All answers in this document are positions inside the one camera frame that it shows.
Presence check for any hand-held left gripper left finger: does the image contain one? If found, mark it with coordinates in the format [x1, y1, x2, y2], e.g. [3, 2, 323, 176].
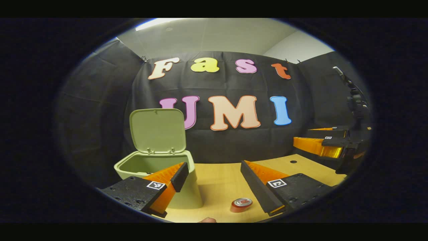
[100, 162, 189, 219]

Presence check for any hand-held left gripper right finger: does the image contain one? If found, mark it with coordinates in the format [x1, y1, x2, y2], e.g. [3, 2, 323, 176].
[241, 160, 335, 216]

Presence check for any red pop can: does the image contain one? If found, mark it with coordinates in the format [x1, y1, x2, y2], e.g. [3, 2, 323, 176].
[230, 197, 253, 213]

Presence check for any green desktop garbage bin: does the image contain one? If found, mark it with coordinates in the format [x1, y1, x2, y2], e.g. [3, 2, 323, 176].
[114, 108, 203, 210]

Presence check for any wooden desktop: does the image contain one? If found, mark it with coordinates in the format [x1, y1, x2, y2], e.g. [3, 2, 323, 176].
[152, 154, 346, 223]

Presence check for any black backdrop cloth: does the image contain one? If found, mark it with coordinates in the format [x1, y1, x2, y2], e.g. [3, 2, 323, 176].
[55, 38, 371, 188]

